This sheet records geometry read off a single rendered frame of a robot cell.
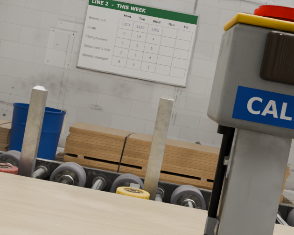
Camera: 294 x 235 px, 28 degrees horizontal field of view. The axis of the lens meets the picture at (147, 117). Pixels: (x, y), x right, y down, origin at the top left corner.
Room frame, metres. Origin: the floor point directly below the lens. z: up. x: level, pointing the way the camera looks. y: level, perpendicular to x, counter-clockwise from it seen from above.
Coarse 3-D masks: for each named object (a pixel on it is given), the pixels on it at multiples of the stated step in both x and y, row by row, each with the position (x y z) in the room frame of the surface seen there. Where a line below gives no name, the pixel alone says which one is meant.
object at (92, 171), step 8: (0, 152) 1.99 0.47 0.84; (40, 160) 1.99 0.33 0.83; (48, 160) 1.99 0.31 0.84; (88, 168) 1.99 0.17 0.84; (48, 176) 1.99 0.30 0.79; (88, 176) 1.99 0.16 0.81; (112, 176) 1.99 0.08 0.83; (88, 184) 1.99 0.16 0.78; (160, 184) 1.99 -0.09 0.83; (168, 184) 1.99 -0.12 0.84; (176, 184) 2.00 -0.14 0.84; (168, 192) 1.99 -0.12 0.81; (208, 192) 1.99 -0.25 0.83; (168, 200) 1.99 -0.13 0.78; (280, 208) 1.99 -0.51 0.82; (288, 208) 1.99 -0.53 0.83
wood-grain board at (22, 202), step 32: (0, 192) 1.14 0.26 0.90; (32, 192) 1.19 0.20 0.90; (64, 192) 1.25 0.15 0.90; (96, 192) 1.31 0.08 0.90; (0, 224) 0.92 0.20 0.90; (32, 224) 0.96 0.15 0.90; (64, 224) 0.99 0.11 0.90; (96, 224) 1.03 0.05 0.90; (128, 224) 1.08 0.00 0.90; (160, 224) 1.12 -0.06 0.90; (192, 224) 1.17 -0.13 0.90
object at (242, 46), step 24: (240, 24) 0.36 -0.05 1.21; (264, 24) 0.36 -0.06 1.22; (288, 24) 0.36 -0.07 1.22; (240, 48) 0.36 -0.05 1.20; (264, 48) 0.36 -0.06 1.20; (216, 72) 0.41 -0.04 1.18; (240, 72) 0.36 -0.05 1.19; (216, 96) 0.38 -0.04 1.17; (216, 120) 0.36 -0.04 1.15; (240, 120) 0.36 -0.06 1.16
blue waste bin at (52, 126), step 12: (24, 108) 5.77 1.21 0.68; (48, 108) 6.28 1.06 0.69; (12, 120) 5.92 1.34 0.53; (24, 120) 5.77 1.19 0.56; (48, 120) 5.80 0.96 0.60; (60, 120) 5.93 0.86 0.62; (12, 132) 5.88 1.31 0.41; (24, 132) 5.78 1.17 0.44; (48, 132) 5.82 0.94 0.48; (60, 132) 6.00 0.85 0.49; (12, 144) 5.86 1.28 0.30; (48, 144) 5.85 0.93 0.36; (48, 156) 5.88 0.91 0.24
